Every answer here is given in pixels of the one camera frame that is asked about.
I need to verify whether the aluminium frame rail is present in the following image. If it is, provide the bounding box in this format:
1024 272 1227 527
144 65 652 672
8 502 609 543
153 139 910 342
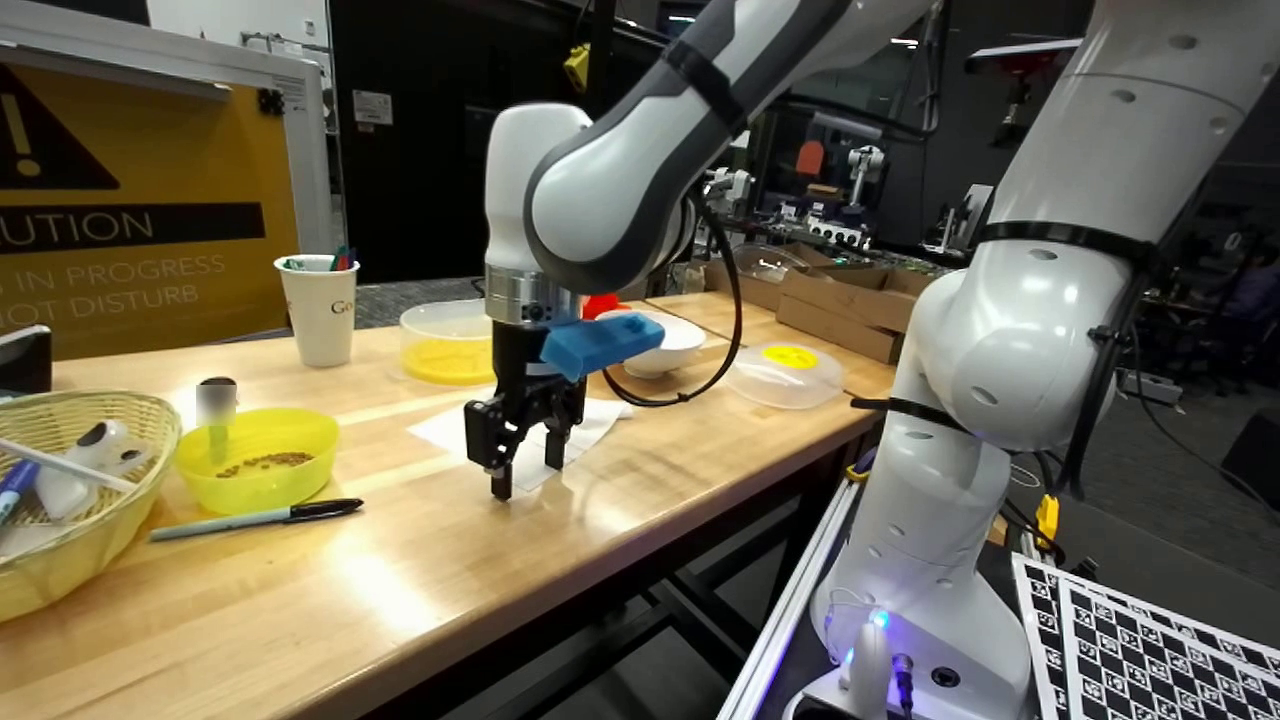
714 473 862 720

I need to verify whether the black marker pen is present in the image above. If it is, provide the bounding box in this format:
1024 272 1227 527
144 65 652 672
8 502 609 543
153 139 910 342
147 495 369 549

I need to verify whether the black measuring spoon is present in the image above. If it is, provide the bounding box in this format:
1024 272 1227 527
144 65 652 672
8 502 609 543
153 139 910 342
194 371 240 466

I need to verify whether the clear lidded container yellow item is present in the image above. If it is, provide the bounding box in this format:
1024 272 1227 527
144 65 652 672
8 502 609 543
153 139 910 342
729 342 848 414

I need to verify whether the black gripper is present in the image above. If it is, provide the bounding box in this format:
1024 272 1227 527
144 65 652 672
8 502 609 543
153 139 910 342
460 317 587 505

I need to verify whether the black table frame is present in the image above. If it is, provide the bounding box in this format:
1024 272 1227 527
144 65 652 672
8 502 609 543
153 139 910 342
397 436 871 720

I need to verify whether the white bottle in basket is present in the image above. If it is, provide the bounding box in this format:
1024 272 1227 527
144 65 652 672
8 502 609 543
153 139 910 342
64 417 141 484

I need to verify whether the white paper cup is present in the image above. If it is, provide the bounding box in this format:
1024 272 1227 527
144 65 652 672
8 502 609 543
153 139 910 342
273 252 362 371

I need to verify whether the white bowl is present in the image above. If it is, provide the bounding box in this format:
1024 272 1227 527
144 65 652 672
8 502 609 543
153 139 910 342
616 308 711 381

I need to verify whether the clear tub with yellow liquid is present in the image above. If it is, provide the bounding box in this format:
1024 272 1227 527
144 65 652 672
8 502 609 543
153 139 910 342
397 297 501 388

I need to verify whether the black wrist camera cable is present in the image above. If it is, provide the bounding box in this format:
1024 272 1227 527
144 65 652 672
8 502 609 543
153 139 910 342
599 196 748 414

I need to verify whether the blue marker in basket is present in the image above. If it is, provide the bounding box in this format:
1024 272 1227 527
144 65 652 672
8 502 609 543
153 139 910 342
0 458 45 527

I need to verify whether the white paper towel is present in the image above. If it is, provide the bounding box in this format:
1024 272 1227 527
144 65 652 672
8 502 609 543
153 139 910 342
408 392 641 505

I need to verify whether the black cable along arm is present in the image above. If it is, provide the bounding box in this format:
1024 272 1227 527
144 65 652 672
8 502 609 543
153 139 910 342
1047 283 1151 542

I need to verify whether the yellow-green plastic bowl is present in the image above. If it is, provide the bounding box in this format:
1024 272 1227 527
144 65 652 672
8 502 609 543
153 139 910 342
173 406 342 519

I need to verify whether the long cardboard box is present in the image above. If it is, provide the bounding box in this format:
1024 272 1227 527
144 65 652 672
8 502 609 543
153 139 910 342
736 252 941 369

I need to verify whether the black white calibration board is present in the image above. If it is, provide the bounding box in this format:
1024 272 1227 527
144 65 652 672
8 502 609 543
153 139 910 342
1006 549 1280 720

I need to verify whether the small black device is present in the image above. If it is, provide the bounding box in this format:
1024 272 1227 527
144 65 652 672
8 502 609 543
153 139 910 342
0 326 55 399

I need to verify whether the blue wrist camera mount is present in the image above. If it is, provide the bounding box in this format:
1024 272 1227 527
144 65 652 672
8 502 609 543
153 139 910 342
534 308 666 388

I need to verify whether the yellow caution sign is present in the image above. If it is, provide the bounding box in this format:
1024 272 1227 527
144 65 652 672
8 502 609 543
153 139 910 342
0 58 305 365

